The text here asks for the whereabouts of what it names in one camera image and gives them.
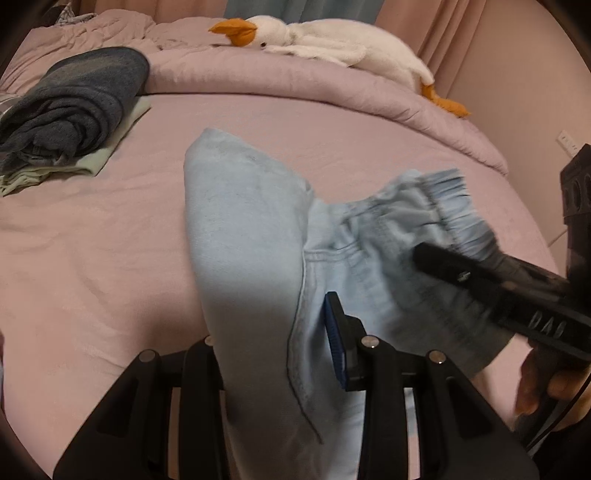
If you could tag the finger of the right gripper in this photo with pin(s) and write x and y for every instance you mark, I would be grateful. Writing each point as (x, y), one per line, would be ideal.
(480, 276)

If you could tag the person's right hand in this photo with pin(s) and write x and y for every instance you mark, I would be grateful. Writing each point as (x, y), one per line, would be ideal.
(562, 386)

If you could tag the light blue strawberry pants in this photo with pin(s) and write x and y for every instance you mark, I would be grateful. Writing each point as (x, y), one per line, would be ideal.
(265, 250)

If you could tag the folded pale green garment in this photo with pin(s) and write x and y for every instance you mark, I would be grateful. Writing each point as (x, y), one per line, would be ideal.
(88, 165)

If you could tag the blue grey curtain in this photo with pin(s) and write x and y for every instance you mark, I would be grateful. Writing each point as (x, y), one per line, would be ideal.
(297, 11)

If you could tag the white goose plush toy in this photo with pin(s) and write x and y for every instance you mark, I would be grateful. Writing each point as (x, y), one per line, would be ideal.
(347, 43)

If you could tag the pink bed sheet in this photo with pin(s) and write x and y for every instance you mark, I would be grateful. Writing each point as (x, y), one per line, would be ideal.
(94, 270)

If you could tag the folded dark blue jeans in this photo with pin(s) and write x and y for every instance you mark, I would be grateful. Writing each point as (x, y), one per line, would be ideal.
(74, 108)

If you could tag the mauve quilted comforter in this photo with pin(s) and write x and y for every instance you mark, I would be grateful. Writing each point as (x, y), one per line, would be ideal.
(183, 59)

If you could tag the white wall socket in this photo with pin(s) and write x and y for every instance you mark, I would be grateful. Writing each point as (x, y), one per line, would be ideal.
(567, 143)

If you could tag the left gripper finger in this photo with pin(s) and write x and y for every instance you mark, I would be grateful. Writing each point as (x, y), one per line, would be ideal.
(345, 334)

